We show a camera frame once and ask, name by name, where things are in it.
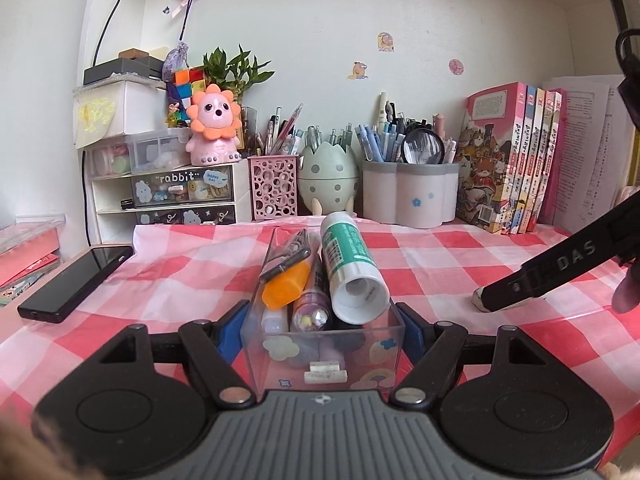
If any stack of pastel booklets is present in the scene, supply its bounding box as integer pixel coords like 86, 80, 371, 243
0, 255, 61, 306

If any clear plastic box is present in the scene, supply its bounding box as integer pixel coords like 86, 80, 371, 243
239, 227, 407, 393

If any bunch of assorted pens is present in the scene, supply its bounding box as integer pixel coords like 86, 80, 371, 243
257, 103, 306, 157

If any black cable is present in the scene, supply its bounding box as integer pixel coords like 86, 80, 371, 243
92, 0, 138, 68

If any clear box with pastel items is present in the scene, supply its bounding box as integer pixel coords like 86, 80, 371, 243
90, 142, 133, 178

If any green bamboo plant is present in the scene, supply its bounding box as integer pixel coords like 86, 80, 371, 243
202, 45, 275, 103

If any pink checked tablecloth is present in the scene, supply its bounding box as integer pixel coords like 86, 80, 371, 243
0, 215, 640, 461

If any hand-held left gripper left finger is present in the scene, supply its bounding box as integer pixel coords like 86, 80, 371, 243
97, 300, 256, 407

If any white storage box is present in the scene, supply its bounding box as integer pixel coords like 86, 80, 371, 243
122, 80, 176, 136

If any clear compartment box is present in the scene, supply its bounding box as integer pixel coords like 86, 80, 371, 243
129, 127, 193, 173

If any person's right hand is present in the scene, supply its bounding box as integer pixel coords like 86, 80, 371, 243
612, 255, 640, 313

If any fuzzy beige sleeve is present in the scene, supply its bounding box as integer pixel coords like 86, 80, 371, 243
0, 405, 71, 480

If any orange highlighter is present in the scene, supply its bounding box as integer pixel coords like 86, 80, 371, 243
261, 260, 312, 311

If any dark grey box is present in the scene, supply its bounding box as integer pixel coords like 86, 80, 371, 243
117, 56, 166, 81
83, 62, 126, 86

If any comic book with cat cover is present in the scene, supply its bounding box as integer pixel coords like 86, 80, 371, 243
456, 82, 529, 235

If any purple cartoon pen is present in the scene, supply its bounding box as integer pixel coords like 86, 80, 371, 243
291, 255, 332, 333

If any glass vase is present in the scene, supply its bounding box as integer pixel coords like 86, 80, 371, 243
240, 106, 258, 153

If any black magnifying glass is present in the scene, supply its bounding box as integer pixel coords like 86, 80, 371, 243
402, 129, 444, 165

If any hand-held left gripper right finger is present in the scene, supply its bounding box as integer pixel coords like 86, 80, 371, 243
390, 302, 548, 408

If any pink lion toy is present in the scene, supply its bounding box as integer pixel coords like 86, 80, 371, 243
186, 85, 243, 167

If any clear sticker drawer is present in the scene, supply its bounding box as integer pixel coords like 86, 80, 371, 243
131, 166, 234, 207

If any green glue stick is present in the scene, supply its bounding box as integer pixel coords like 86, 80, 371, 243
320, 211, 391, 326

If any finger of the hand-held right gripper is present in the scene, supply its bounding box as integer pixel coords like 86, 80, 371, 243
477, 267, 551, 313

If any grey lead case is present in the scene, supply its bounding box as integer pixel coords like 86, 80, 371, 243
258, 229, 312, 283

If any comic book with white spine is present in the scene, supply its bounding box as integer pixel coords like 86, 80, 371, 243
527, 89, 557, 233
519, 87, 547, 235
509, 86, 538, 235

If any small colourful figurine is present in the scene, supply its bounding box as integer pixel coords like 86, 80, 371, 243
166, 102, 191, 128

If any pale sheet with yellow clips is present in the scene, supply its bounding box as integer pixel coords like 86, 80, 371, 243
74, 95, 126, 150

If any green cap highlighter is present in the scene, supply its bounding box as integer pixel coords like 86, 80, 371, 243
262, 307, 291, 336

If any grey flower-shaped pen holder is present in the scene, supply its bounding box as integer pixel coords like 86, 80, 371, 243
361, 159, 459, 229

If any black sticker drawer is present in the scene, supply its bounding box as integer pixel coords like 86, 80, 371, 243
135, 206, 236, 226

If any white drawer organizer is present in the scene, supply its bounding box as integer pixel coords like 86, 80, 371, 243
85, 160, 252, 245

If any bunch of grey-green pens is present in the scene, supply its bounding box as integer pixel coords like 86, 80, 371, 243
305, 122, 358, 153

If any green egg pen holder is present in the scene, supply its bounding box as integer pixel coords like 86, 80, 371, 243
298, 140, 360, 217

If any purple sachet bag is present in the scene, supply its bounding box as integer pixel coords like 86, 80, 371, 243
164, 45, 191, 81

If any pink perforated pen holder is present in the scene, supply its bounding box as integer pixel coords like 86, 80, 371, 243
248, 154, 300, 222

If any black smartphone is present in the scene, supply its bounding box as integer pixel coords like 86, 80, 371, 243
17, 245, 135, 324

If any white printed book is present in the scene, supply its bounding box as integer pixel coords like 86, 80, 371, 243
542, 74, 636, 233

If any bunch of blue black pens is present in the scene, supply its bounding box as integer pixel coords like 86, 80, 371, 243
355, 91, 458, 166

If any colourful puzzle cube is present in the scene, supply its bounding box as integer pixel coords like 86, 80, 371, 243
172, 66, 208, 98

